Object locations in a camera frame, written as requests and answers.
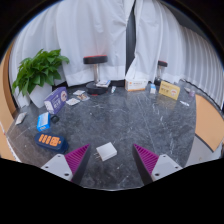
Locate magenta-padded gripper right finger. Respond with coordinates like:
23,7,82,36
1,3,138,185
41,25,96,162
131,143,184,186

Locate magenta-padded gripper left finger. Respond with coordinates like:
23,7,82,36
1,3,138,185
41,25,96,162
40,143,92,186

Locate white charger block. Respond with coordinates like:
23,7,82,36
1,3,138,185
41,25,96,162
93,141,118,162

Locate white flat packet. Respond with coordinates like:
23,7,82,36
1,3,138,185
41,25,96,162
14,111,28,126

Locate orange wooden counter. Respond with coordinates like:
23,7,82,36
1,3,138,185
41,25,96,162
194,94,224,153

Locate purple cardboard box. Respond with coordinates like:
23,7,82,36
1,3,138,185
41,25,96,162
43,86,69,115

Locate printed card with picture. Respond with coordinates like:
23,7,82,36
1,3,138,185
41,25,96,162
76,93,90,102

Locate yellow box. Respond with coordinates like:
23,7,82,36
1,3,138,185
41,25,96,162
158,80,181,101

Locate white and orange box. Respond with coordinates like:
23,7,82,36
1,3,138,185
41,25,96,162
124,78,148,92

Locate booklet on stool base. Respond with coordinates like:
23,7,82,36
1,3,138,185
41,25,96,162
95,79,112,89

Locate green plant in white pot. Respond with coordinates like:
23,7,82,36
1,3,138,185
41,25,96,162
11,48,71,109

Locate white pleated curtain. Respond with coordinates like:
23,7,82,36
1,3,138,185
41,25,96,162
179,24,224,108

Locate narrow white curtain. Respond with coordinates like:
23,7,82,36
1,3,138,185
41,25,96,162
125,0,188,84

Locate wide white curtain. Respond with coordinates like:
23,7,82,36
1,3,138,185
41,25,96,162
8,0,136,108

